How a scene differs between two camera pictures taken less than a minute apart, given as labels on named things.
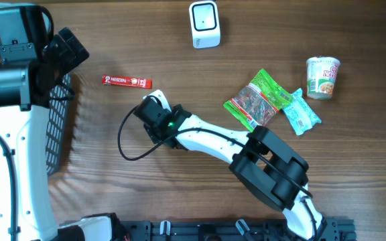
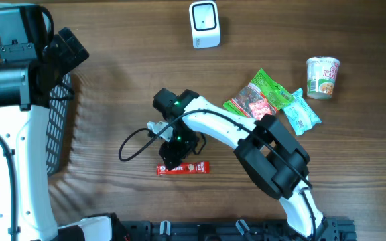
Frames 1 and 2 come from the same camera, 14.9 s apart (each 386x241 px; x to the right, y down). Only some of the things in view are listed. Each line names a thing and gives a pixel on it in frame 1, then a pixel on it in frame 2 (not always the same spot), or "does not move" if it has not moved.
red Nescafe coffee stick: [127, 82] → [185, 168]
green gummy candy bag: [257, 104] does not move
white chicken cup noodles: [322, 75] does not move
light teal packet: [300, 114] does not move
